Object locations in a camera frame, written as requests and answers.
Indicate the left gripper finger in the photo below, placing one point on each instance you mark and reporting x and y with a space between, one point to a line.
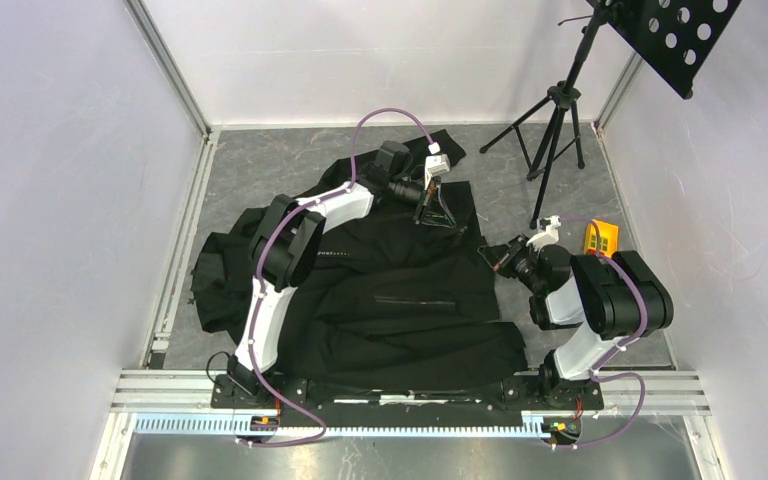
440 215
424 204

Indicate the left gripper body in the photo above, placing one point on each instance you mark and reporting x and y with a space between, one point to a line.
407 190

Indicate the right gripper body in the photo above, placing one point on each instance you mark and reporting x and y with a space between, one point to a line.
524 264

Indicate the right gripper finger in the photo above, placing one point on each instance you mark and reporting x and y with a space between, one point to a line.
493 255
512 257

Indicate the black zip jacket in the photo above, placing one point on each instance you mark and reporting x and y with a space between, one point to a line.
391 304

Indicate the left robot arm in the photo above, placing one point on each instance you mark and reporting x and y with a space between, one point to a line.
284 248

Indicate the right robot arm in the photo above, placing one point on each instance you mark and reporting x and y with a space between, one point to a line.
607 302

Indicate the yellow red toy block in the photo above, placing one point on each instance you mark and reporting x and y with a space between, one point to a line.
601 238

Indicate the black tripod stand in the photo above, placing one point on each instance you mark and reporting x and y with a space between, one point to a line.
563 129

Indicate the black perforated stand plate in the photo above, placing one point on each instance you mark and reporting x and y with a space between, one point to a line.
674 37

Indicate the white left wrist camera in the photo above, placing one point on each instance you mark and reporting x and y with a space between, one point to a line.
436 163

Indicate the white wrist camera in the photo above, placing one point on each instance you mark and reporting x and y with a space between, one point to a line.
436 163
547 233

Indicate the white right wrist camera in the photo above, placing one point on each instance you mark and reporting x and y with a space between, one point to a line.
547 233

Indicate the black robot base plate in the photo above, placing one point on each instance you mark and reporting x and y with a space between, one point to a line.
308 403

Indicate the white slotted cable duct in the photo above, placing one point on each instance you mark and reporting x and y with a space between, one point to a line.
250 425

